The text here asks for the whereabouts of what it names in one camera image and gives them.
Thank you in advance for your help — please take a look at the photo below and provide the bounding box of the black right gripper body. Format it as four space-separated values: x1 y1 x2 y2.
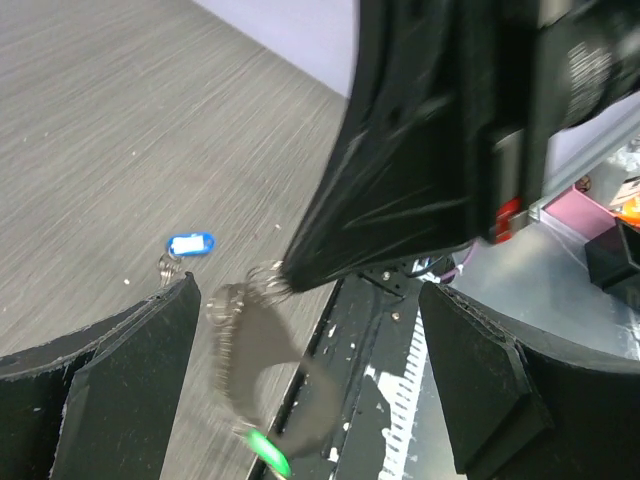
480 1 639 244

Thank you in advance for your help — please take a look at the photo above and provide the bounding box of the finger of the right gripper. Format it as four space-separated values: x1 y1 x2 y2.
281 0 500 292

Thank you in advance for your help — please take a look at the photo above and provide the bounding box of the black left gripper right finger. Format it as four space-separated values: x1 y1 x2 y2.
419 283 639 479

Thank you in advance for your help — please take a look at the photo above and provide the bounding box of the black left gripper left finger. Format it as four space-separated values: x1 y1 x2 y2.
1 273 201 480

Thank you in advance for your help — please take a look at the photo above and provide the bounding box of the green key tag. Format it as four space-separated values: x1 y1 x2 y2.
244 428 292 479

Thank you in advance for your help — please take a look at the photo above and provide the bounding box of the silver key on blue tag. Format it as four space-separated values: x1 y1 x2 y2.
157 252 181 288

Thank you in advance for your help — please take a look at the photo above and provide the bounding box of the black plastic bin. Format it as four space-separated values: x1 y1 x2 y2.
584 219 639 305

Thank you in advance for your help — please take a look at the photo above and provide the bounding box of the blue key tag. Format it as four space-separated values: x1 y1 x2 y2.
166 232 216 257

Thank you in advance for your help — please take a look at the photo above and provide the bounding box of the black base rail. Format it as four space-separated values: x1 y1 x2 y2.
290 274 426 479

